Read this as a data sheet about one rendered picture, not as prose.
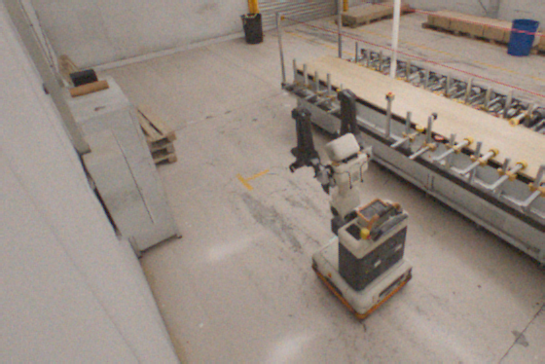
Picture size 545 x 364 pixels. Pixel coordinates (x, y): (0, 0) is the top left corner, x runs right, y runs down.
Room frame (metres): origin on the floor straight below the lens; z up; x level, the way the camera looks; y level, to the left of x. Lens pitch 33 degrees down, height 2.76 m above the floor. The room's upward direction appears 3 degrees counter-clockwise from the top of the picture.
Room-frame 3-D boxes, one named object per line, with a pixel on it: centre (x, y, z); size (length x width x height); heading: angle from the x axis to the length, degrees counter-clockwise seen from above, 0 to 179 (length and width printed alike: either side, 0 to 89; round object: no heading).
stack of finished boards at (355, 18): (11.29, -1.95, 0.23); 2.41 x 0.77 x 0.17; 128
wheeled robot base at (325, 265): (1.97, -0.30, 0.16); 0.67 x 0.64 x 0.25; 36
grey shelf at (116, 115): (2.79, 1.95, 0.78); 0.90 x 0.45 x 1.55; 36
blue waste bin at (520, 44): (7.48, -4.56, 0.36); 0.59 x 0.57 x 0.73; 126
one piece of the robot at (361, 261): (1.89, -0.35, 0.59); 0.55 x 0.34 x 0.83; 126
